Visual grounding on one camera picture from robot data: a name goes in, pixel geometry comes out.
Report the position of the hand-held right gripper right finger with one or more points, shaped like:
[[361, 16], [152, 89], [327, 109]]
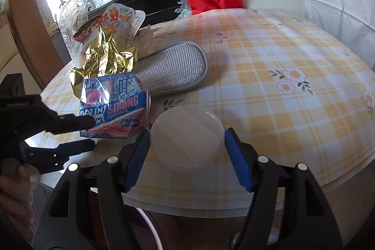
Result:
[[240, 162]]

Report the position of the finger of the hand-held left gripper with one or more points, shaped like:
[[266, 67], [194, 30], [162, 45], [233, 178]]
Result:
[[70, 122], [67, 150]]

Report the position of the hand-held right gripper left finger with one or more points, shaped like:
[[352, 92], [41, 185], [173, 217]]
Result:
[[137, 162]]

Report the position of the translucent round plastic lid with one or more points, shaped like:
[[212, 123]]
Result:
[[187, 138]]

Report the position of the blue snack packet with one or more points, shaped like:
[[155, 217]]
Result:
[[123, 103]]

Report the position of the person's left hand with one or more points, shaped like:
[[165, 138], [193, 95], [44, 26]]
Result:
[[14, 194]]

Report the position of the white tube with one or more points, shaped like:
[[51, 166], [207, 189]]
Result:
[[153, 226]]

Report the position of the crumpled gold foil wrapper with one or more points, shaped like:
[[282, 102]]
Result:
[[99, 62]]

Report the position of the cream cabinet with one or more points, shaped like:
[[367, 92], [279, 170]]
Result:
[[7, 39]]

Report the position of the grey kitchen counter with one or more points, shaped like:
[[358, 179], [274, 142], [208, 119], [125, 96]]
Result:
[[54, 31]]

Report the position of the clear plastic container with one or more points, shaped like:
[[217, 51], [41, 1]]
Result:
[[68, 21]]

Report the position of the silver mesh scrubbing mitt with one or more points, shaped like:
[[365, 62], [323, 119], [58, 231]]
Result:
[[172, 65]]

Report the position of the white floral paper wrapper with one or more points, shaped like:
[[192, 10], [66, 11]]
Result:
[[117, 18]]

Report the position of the black stove oven unit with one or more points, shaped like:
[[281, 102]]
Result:
[[155, 1]]

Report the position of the pile of plastic bags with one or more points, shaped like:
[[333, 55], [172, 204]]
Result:
[[184, 10]]

